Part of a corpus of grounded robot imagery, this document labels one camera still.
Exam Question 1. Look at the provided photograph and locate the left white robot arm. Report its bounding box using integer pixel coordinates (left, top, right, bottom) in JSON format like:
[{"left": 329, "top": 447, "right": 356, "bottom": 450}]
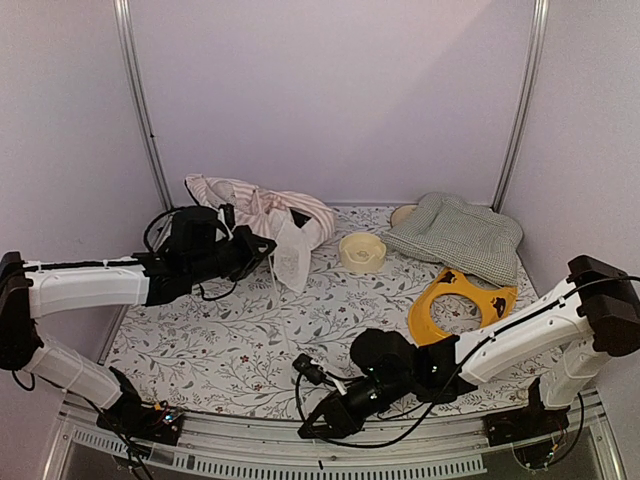
[{"left": 1, "top": 204, "right": 276, "bottom": 434}]

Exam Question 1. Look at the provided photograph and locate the beige bowl behind cushion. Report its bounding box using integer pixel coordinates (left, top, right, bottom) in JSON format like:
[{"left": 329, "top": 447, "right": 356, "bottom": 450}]
[{"left": 389, "top": 204, "right": 418, "bottom": 227}]

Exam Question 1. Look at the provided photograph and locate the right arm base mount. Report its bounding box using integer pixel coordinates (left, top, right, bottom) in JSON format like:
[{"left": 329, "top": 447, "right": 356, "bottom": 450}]
[{"left": 482, "top": 379, "right": 570, "bottom": 446}]

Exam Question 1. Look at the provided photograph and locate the pink striped pet tent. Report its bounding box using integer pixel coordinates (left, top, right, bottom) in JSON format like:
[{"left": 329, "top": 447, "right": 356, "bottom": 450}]
[{"left": 185, "top": 174, "right": 335, "bottom": 293}]

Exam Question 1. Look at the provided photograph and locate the front aluminium rail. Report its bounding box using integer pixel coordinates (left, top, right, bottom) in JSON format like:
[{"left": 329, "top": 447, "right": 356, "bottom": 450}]
[{"left": 42, "top": 388, "right": 629, "bottom": 479}]

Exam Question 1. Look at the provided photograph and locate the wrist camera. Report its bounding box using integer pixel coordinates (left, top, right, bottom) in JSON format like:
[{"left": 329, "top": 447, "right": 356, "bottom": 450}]
[
  {"left": 293, "top": 353, "right": 347, "bottom": 396},
  {"left": 217, "top": 203, "right": 236, "bottom": 239}
]

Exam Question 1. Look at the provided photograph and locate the cream pet bowl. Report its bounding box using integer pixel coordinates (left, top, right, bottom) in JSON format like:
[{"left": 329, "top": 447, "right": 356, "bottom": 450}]
[{"left": 338, "top": 232, "right": 387, "bottom": 274}]

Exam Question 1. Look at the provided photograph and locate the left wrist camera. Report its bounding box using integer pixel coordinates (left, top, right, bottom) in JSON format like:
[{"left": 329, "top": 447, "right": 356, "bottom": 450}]
[{"left": 217, "top": 203, "right": 236, "bottom": 239}]

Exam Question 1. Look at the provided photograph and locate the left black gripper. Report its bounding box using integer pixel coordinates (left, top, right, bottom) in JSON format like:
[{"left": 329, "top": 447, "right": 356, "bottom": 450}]
[{"left": 187, "top": 223, "right": 275, "bottom": 285}]

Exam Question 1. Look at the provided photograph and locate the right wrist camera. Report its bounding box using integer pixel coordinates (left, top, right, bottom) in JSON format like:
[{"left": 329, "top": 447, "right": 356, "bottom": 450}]
[{"left": 293, "top": 353, "right": 347, "bottom": 396}]

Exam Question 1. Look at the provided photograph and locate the right aluminium frame post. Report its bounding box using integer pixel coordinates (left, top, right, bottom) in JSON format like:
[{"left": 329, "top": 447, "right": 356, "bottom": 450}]
[{"left": 491, "top": 0, "right": 550, "bottom": 212}]

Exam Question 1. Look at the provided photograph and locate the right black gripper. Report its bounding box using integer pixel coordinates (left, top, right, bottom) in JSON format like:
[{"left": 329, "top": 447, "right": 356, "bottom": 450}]
[{"left": 297, "top": 376, "right": 414, "bottom": 441}]

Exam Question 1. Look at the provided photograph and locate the yellow bowl stand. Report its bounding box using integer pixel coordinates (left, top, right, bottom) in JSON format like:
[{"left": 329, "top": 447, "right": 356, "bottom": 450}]
[{"left": 408, "top": 268, "right": 518, "bottom": 346}]

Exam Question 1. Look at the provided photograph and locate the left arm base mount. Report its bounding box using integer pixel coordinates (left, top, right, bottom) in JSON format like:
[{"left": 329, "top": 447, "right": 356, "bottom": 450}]
[{"left": 96, "top": 367, "right": 184, "bottom": 446}]

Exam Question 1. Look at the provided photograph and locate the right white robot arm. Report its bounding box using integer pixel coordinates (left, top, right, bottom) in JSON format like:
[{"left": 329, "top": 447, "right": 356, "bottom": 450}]
[{"left": 298, "top": 255, "right": 639, "bottom": 446}]

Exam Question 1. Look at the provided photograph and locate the floral table mat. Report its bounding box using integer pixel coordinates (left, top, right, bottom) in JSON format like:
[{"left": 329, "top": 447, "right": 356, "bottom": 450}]
[{"left": 106, "top": 240, "right": 441, "bottom": 419}]

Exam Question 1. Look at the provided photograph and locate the green checkered cushion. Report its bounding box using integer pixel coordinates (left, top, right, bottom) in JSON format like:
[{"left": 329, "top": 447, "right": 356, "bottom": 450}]
[{"left": 381, "top": 192, "right": 523, "bottom": 286}]

